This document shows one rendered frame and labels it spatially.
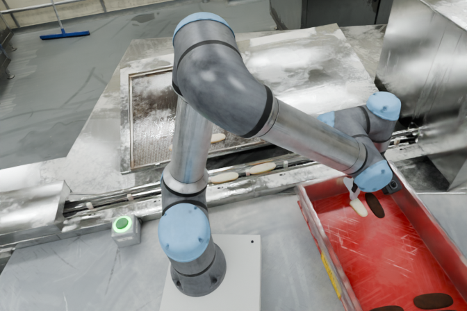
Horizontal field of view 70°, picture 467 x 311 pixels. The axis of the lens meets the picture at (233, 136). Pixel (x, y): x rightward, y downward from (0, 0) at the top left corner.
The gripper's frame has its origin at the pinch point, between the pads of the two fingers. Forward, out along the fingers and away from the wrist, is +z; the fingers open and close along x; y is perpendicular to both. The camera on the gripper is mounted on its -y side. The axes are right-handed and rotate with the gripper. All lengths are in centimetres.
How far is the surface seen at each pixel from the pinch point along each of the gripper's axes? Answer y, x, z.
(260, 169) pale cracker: 27.9, 21.3, 5.0
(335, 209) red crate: 3.5, 7.1, 8.5
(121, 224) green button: 27, 70, 0
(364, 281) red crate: -18.5, 14.3, 8.5
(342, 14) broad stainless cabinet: 160, -124, 39
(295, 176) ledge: 18.9, 12.4, 4.7
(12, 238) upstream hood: 41, 103, 2
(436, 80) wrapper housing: 12.2, -33.4, -21.1
